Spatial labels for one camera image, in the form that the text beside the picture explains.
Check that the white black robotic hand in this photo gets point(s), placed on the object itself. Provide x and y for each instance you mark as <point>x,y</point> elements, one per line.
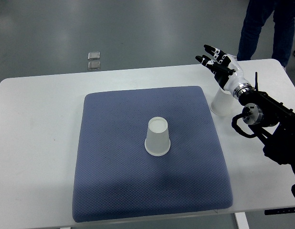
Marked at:
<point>226,70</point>

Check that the white paper cup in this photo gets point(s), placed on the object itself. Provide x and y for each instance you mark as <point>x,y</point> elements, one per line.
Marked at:
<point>157,142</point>
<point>222,103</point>

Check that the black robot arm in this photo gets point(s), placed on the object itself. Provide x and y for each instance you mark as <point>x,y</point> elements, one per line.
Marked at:
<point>268,120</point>

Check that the upper metal floor plate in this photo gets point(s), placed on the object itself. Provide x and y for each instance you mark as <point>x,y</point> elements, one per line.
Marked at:
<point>94,55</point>

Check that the metal floor plate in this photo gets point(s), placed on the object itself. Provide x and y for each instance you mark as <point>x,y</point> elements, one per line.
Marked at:
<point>94,65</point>
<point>94,55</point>

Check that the lower metal floor plate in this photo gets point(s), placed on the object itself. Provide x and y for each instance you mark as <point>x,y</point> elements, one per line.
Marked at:
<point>94,65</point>

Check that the white table leg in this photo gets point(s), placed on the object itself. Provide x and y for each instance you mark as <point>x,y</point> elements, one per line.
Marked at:
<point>241,220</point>

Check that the black table control panel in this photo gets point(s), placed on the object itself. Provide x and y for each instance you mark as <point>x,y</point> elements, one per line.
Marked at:
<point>279,211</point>

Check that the blue fabric cushion mat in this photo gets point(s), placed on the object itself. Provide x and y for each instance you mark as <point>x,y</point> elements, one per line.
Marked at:
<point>116,178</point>

